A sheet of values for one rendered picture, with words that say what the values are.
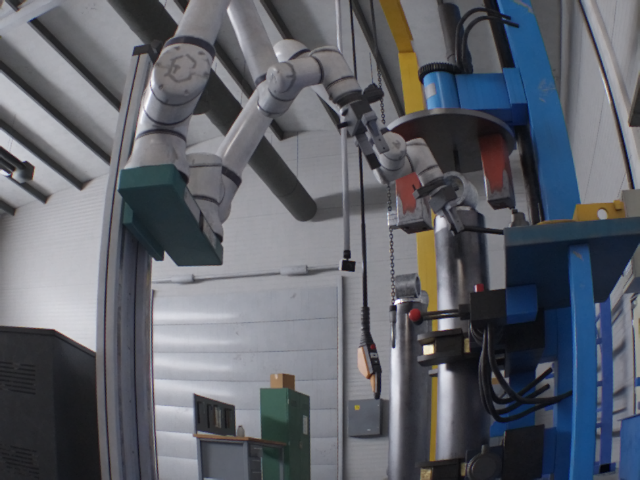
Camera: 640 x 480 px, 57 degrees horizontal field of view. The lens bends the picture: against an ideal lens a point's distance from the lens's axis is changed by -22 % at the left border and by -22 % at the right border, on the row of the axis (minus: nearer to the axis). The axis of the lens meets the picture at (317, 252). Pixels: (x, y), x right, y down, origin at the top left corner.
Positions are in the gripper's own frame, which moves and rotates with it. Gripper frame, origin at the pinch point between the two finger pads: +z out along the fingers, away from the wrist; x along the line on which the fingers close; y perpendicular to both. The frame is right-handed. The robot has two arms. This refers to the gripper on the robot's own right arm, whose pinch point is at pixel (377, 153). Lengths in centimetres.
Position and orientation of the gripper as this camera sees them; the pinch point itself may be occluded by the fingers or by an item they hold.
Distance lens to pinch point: 183.6
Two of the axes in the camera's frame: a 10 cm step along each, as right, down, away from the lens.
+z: 4.0, 9.1, -1.4
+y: -9.1, 3.8, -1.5
